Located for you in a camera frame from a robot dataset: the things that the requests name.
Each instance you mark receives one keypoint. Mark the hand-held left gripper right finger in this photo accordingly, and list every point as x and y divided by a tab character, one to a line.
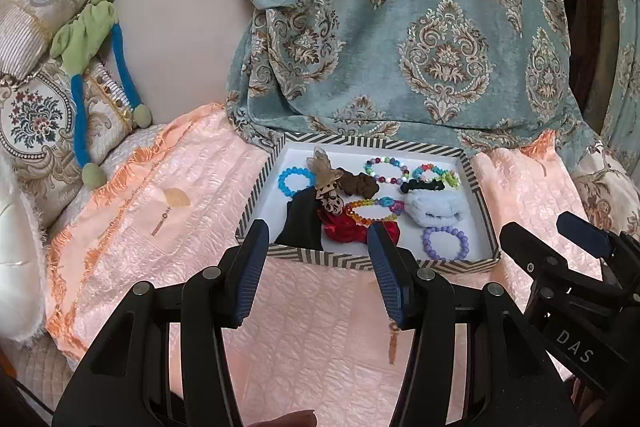
389	277

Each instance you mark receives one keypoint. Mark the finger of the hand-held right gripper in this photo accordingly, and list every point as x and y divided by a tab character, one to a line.
530	252
585	234

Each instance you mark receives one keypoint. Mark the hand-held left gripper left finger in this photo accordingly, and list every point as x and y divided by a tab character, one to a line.
250	277

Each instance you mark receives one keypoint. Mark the red scrunchie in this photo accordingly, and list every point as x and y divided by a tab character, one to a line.
340	232

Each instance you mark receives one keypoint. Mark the light blue fluffy scrunchie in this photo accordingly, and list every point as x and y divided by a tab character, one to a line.
435	207

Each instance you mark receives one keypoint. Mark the leopard print bow clip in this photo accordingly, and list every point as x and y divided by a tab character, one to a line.
331	202

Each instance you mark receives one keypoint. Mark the dark brown scrunchie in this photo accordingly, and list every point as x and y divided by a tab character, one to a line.
362	184

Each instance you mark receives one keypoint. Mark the striped jewelry box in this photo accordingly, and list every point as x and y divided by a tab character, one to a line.
280	167

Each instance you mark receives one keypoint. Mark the person's left hand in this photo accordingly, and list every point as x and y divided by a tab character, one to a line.
297	419

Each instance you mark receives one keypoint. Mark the black cloth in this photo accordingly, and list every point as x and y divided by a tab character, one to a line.
300	222

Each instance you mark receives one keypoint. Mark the black scrunchie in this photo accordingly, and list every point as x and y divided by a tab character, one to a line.
420	186

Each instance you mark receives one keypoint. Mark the pink quilted blanket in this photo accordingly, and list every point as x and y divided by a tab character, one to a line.
175	187

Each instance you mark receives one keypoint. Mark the beige bow hair clip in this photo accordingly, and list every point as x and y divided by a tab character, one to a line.
322	164

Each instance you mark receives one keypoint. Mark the narrow teal damask curtain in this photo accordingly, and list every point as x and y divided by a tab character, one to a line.
622	47

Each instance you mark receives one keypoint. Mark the white fur cushion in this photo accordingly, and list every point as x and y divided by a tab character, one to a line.
17	257

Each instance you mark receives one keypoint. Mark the embroidered floral cushion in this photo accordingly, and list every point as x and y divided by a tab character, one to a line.
35	122

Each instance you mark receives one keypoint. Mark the green and blue plush toy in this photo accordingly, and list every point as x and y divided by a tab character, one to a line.
80	42

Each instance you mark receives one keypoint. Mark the beige bolster pillow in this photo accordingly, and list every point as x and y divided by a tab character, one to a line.
45	2

